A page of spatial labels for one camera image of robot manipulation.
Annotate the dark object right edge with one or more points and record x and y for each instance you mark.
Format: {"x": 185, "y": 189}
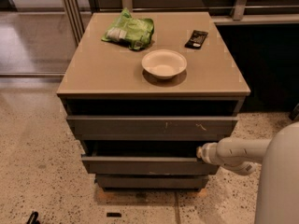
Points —
{"x": 295, "y": 113}

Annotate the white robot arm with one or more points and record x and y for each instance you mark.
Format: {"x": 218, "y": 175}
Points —
{"x": 278, "y": 191}

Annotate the white paper bowl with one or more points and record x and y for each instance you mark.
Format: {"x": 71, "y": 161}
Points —
{"x": 164, "y": 63}

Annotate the grey bottom drawer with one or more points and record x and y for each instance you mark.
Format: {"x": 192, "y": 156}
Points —
{"x": 151, "y": 182}

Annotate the black snack bar wrapper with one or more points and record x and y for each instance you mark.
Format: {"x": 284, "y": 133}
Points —
{"x": 196, "y": 40}

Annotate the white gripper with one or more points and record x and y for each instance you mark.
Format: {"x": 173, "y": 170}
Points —
{"x": 209, "y": 154}

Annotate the green chip bag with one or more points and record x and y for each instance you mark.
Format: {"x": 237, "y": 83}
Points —
{"x": 133, "y": 32}

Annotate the grey drawer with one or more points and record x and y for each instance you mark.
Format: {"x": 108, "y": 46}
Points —
{"x": 151, "y": 128}
{"x": 151, "y": 182}
{"x": 145, "y": 158}

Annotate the black object floor left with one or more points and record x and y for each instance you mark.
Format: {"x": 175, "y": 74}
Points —
{"x": 33, "y": 218}

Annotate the grey drawer cabinet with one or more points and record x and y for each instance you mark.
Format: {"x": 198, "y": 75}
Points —
{"x": 105, "y": 79}

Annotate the grey top drawer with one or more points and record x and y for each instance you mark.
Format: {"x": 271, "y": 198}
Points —
{"x": 151, "y": 128}

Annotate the metal frame rail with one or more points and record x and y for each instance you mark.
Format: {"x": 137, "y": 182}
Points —
{"x": 224, "y": 12}

